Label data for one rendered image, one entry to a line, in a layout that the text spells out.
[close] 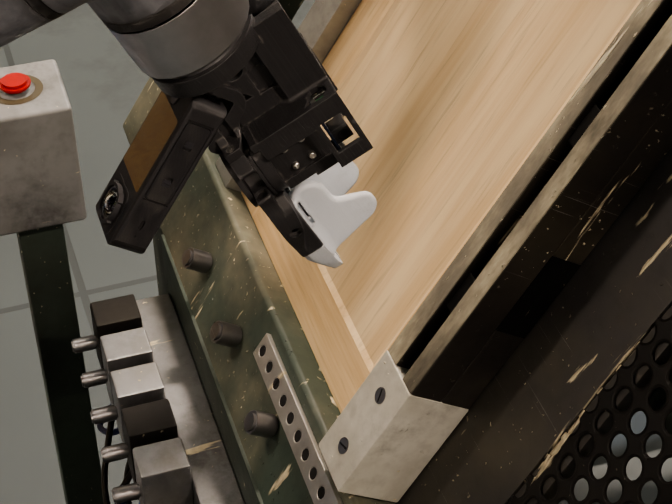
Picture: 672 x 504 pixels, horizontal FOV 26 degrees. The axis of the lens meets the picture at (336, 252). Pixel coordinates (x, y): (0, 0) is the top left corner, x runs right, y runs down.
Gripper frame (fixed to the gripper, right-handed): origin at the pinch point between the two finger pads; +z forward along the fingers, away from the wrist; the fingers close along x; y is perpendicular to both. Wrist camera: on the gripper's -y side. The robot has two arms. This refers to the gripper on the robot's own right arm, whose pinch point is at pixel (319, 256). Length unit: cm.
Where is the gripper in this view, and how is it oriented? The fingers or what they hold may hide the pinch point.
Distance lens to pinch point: 98.2
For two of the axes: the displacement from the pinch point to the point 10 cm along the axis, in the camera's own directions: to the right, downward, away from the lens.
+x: -3.2, -6.1, 7.2
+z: 4.4, 5.8, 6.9
